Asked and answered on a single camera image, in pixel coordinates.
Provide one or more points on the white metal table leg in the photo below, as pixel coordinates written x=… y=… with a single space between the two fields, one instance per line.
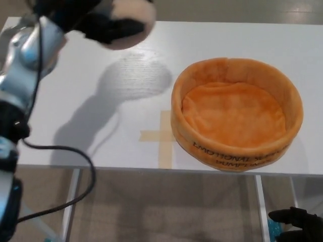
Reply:
x=261 y=209
x=72 y=191
x=296 y=194

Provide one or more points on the teal patterned object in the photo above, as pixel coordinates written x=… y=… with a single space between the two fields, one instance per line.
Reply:
x=275 y=232

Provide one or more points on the beige long tape strip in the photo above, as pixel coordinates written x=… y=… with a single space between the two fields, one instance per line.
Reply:
x=165 y=156

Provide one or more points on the orange plush round basket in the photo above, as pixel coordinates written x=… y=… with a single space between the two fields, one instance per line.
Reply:
x=232 y=113

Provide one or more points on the blue-grey metal frame bar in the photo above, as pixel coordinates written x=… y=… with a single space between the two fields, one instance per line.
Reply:
x=32 y=227

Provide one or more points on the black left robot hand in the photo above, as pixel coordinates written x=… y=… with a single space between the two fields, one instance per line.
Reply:
x=96 y=22

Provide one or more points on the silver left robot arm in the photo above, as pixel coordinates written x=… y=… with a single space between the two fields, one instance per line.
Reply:
x=20 y=73

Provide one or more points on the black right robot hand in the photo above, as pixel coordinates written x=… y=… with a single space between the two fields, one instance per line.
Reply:
x=310 y=224

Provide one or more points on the beige short tape strip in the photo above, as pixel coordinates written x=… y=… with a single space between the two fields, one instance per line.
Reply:
x=151 y=136

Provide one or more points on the pink round plush toy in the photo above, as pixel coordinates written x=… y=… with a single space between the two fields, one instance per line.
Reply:
x=136 y=10

